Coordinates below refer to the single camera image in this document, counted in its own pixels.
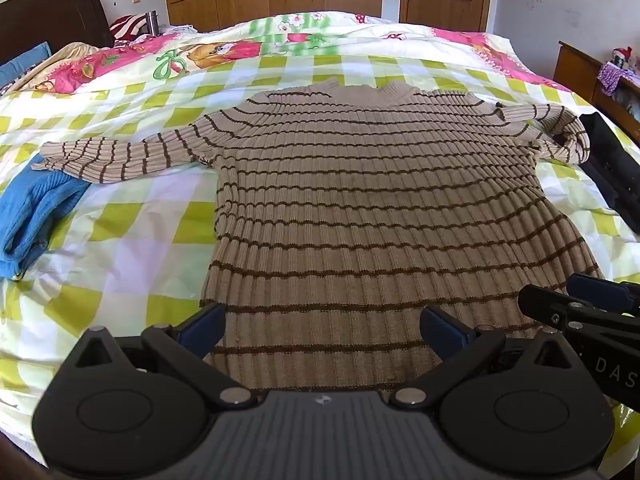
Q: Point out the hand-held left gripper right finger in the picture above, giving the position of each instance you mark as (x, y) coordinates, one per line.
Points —
(444, 332)

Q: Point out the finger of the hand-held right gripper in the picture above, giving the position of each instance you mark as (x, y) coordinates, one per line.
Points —
(550, 305)
(605, 291)

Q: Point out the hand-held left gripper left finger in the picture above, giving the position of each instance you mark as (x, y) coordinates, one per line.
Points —
(201, 329)

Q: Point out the beige brown-striped knit sweater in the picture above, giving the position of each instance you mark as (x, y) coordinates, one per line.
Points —
(370, 200)

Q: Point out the green checked plastic bed sheet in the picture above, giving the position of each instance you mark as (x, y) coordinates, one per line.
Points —
(125, 240)

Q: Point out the black folded garment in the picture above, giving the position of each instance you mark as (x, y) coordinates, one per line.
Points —
(612, 165)

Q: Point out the blue knit garment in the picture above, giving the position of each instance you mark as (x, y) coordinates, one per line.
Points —
(35, 210)

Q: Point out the purple patterned cloth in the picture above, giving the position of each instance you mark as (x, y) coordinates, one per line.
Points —
(612, 76)

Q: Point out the wooden side cabinet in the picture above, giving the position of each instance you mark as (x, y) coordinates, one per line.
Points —
(575, 70)

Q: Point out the red white toy figure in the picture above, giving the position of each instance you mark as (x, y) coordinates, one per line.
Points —
(622, 56)

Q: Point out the pink cartoon quilt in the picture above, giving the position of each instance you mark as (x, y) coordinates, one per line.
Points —
(225, 50)

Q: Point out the cream blanket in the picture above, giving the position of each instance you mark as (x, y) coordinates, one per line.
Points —
(60, 60)

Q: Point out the metal flask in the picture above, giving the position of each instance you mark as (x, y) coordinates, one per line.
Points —
(152, 22)

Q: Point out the red white striped cloth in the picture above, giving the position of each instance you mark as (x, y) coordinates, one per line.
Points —
(127, 27)

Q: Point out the blue pillow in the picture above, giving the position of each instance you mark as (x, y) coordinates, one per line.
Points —
(25, 62)

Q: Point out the dark wooden headboard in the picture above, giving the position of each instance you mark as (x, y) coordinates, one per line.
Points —
(45, 15)

